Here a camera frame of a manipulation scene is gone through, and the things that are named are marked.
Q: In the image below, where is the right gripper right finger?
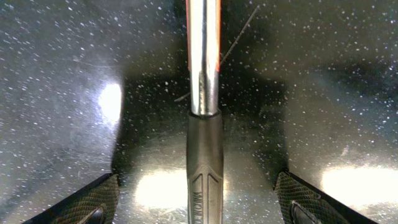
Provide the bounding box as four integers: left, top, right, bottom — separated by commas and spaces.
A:
273, 170, 379, 224

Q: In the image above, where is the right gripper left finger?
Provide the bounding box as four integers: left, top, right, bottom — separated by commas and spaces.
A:
21, 172, 121, 224

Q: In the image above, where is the hammer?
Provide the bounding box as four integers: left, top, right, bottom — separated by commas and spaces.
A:
185, 0, 224, 224

